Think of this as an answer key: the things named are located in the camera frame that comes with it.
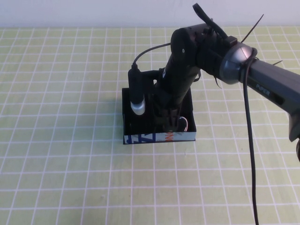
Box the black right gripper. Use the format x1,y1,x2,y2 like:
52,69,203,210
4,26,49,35
151,89,187,132

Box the thick black cable with plug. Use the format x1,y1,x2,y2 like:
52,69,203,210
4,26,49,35
192,3,237,47

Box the long black hanging cable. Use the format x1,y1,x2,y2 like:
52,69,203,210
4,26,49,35
241,48,261,225

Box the thin black camera cable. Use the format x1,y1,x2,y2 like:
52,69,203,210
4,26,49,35
132,42,173,70

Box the black silver-tipped wrist camera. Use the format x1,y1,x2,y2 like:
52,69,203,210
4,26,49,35
127,65,147,117

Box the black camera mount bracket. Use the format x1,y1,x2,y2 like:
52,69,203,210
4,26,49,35
140,68,165,95

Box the long black zip tie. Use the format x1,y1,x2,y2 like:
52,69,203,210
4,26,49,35
242,14,265,45

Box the dark-framed glasses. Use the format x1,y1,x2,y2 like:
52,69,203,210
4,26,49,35
177,116,189,132

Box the green grid tablecloth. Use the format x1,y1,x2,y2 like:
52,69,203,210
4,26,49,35
0,27,300,225

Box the black printed glasses case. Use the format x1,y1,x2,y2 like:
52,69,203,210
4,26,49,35
121,87,197,145

